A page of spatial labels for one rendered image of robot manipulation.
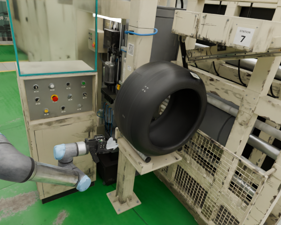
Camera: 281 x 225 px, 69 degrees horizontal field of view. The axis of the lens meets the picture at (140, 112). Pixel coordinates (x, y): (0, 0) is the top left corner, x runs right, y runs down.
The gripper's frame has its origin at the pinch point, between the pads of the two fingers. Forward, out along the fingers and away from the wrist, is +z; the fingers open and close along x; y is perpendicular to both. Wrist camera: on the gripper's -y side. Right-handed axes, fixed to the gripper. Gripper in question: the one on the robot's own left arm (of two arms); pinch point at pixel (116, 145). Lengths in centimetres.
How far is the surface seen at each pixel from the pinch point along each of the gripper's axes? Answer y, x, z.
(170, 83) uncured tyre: 44.4, -11.6, 18.0
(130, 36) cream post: 60, 36, 18
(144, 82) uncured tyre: 41.3, -2.3, 8.5
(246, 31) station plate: 76, -28, 42
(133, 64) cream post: 44, 29, 20
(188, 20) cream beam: 77, 12, 42
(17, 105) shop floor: -105, 295, -30
